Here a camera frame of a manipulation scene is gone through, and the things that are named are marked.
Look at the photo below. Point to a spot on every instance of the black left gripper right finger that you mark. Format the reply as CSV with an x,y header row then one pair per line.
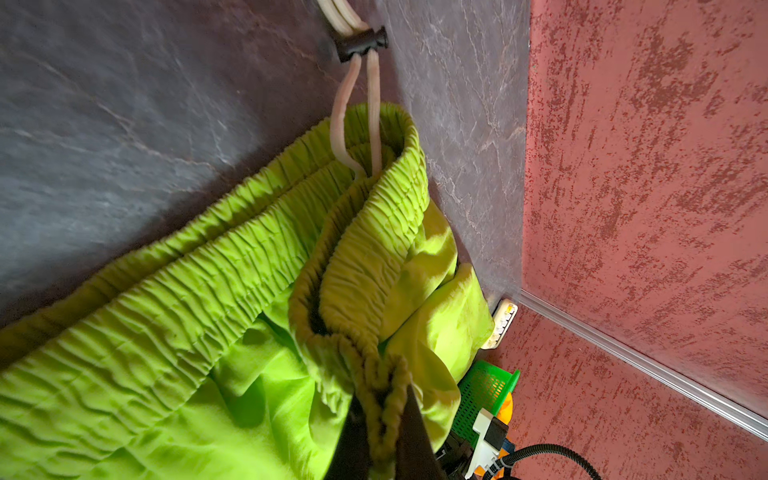
x,y
415,459

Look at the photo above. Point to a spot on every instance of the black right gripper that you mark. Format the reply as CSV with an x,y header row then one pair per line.
x,y
454,456

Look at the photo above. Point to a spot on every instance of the right aluminium corner post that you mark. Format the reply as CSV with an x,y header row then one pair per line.
x,y
713,401

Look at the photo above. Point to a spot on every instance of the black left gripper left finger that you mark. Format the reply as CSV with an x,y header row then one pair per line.
x,y
351,459

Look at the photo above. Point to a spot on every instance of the cream desk calculator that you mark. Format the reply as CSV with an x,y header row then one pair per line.
x,y
503,317

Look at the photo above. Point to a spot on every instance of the orange shorts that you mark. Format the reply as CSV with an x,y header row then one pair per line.
x,y
505,415

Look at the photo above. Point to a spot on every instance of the lime green shorts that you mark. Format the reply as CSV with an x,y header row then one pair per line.
x,y
232,348

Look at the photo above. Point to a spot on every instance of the green plastic laundry basket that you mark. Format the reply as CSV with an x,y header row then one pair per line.
x,y
485,386

